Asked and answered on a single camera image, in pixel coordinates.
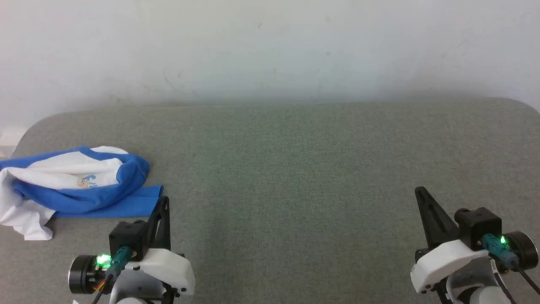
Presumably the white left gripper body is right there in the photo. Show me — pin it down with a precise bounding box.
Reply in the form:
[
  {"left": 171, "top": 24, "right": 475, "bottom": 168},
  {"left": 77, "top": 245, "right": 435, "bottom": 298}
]
[{"left": 69, "top": 249, "right": 195, "bottom": 296}]

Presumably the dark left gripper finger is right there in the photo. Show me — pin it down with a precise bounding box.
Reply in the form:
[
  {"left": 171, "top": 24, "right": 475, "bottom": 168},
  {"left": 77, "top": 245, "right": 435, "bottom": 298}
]
[
  {"left": 147, "top": 197, "right": 164, "bottom": 245},
  {"left": 159, "top": 196, "right": 171, "bottom": 250}
]

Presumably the grey-green fabric sofa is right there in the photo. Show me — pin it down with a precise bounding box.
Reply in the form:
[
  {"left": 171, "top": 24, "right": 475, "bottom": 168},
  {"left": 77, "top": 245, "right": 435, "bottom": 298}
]
[{"left": 0, "top": 98, "right": 540, "bottom": 304}]

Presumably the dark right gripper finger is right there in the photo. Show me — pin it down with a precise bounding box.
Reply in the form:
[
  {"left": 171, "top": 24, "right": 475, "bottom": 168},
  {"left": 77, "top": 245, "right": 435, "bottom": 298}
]
[{"left": 415, "top": 187, "right": 460, "bottom": 250}]

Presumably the blue and white shirt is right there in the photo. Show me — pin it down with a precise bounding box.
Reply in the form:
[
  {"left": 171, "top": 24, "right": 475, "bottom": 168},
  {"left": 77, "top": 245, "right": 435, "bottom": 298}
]
[{"left": 0, "top": 146, "right": 164, "bottom": 241}]

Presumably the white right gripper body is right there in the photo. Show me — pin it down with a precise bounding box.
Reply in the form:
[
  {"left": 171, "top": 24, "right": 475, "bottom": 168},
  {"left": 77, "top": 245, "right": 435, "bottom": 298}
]
[{"left": 410, "top": 231, "right": 539, "bottom": 293}]

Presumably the black camera cable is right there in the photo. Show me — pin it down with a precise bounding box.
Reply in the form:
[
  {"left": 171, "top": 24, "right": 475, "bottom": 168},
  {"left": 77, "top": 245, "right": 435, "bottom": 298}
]
[
  {"left": 482, "top": 234, "right": 540, "bottom": 296},
  {"left": 91, "top": 247, "right": 132, "bottom": 304}
]

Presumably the black left camera cable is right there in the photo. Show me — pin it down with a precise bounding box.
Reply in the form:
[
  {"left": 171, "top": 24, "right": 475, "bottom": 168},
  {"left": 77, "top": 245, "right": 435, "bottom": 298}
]
[{"left": 91, "top": 247, "right": 132, "bottom": 304}]

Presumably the black right camera cable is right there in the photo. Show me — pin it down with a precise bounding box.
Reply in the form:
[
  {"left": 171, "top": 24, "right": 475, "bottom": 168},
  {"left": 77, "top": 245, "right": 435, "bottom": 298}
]
[{"left": 482, "top": 234, "right": 540, "bottom": 296}]

